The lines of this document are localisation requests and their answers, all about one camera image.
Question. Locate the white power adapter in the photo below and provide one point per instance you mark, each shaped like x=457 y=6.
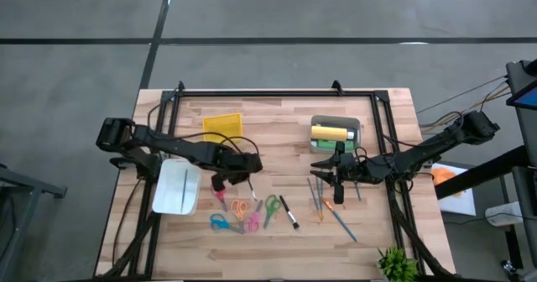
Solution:
x=503 y=215

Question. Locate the wide black paintbrush silver ferrule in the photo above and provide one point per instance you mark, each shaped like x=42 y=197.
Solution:
x=289 y=212

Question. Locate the black table clamp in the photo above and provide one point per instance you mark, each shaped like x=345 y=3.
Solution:
x=336 y=87
x=181 y=87

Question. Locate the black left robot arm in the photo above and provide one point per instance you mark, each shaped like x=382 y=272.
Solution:
x=180 y=145

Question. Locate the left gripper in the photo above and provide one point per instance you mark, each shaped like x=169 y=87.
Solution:
x=239 y=164

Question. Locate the dark grey equipment stand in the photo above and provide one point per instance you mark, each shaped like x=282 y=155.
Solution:
x=520 y=72

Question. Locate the white plastic bin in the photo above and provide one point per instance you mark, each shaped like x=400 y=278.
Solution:
x=170 y=189

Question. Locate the green plant in white pot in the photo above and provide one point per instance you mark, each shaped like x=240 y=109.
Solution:
x=396 y=267

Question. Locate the black diagonal beam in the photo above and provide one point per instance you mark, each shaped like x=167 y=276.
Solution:
x=482 y=173

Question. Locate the yellow plastic mesh basket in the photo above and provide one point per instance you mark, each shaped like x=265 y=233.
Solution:
x=222 y=124

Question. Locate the thin black paintbrush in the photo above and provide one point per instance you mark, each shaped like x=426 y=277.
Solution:
x=184 y=191

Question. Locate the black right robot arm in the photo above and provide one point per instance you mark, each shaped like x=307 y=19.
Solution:
x=419 y=152

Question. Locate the blue lit screen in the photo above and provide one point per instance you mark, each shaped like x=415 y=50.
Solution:
x=529 y=100

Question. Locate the white paper sheet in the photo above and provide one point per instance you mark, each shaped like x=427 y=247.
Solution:
x=461 y=202

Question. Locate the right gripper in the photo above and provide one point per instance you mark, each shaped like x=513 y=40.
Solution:
x=350 y=168

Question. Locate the grey metal stand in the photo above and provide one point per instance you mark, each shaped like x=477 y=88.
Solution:
x=25 y=181

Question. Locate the yellow paint bottle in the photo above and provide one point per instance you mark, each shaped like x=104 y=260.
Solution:
x=329 y=133

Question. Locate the grey plastic bin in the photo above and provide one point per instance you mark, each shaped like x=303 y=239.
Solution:
x=335 y=119

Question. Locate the orange object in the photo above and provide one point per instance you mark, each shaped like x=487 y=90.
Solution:
x=444 y=176

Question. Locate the green paint bottle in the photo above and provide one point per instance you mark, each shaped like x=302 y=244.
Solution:
x=327 y=145

